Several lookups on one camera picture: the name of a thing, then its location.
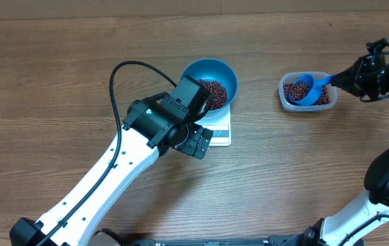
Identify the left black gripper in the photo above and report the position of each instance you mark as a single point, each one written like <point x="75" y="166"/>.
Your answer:
<point x="191" y="146"/>

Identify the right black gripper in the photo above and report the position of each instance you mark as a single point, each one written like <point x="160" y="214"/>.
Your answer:
<point x="353" y="77"/>

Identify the red adzuki beans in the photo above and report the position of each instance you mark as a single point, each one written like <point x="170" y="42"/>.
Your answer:
<point x="220" y="95"/>

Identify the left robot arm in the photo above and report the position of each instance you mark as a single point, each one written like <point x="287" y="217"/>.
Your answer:
<point x="152" y="126"/>

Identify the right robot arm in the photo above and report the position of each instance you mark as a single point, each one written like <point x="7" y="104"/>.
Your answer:
<point x="362" y="215"/>

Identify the white digital kitchen scale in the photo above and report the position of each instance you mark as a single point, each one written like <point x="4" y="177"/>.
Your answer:
<point x="220" y="123"/>

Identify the blue metal bowl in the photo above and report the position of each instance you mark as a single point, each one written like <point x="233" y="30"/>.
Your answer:
<point x="214" y="70"/>

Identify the clear plastic container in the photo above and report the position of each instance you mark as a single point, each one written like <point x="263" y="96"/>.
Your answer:
<point x="290" y="78"/>

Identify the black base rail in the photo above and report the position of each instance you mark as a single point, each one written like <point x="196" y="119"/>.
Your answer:
<point x="108" y="237"/>

